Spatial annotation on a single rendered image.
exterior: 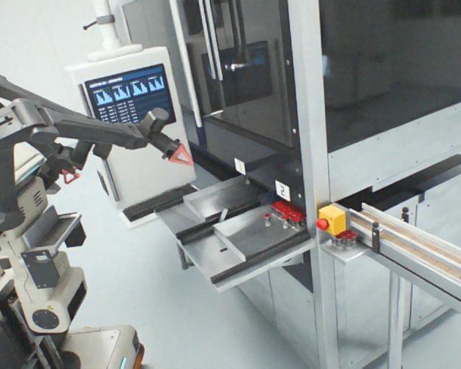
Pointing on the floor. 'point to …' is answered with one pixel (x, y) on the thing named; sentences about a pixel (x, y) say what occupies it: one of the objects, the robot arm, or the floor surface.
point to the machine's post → (315, 167)
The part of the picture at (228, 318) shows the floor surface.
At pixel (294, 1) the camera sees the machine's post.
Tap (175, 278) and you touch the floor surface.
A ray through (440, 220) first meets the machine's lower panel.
